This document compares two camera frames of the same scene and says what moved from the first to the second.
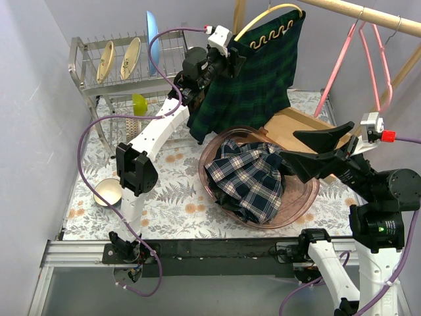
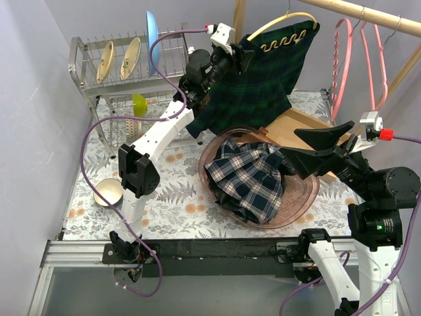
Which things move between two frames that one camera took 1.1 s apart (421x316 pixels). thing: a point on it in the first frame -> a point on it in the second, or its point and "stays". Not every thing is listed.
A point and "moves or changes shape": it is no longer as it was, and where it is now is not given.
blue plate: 151,30 stays
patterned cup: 133,127 stays
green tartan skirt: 260,85 moves or changes shape
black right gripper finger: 308,166 stays
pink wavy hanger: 346,41 moves or changes shape
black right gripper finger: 322,141 stays
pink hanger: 382,47 moves or changes shape
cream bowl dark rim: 110,189 stays
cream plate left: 104,62 stays
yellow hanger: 269,9 -> 289,14
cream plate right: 131,58 stays
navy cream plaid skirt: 249,180 stays
